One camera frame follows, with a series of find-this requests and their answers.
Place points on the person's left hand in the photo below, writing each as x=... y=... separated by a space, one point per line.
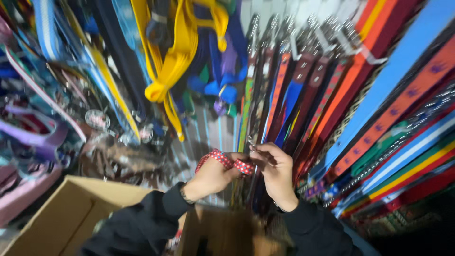
x=209 y=177

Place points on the row of hanging colourful belts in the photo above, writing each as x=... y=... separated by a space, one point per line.
x=355 y=106

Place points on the bundle of blue belts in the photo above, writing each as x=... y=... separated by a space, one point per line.
x=220 y=71

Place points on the red polka dot belt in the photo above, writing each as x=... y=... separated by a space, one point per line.
x=222 y=158

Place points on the brown cardboard box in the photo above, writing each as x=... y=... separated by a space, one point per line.
x=89 y=213

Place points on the pink belt bundle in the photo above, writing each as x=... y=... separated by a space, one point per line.
x=25 y=195

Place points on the person's right hand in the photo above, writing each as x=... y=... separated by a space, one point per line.
x=279 y=177

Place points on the bundle of yellow belts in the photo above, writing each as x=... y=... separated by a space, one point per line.
x=177 y=57

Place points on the silver belt buckle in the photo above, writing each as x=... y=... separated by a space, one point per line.
x=251 y=143

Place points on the rack of assorted hanging belts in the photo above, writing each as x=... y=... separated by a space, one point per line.
x=53 y=81

